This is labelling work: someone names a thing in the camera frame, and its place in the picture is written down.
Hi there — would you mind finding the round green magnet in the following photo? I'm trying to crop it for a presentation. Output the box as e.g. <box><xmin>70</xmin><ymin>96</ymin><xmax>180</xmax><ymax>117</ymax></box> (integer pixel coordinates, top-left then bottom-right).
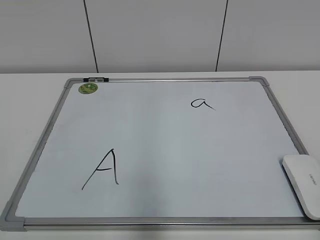
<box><xmin>78</xmin><ymin>83</ymin><xmax>98</xmax><ymax>95</ymax></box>

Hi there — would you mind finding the white board with grey frame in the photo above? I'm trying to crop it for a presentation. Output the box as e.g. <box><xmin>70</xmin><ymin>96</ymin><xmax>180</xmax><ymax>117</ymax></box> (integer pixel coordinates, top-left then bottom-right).
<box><xmin>0</xmin><ymin>76</ymin><xmax>320</xmax><ymax>232</ymax></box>

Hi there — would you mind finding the white board eraser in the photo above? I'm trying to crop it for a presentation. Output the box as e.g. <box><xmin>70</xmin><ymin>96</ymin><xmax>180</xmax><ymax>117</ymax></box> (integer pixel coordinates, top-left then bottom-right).
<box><xmin>282</xmin><ymin>154</ymin><xmax>320</xmax><ymax>221</ymax></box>

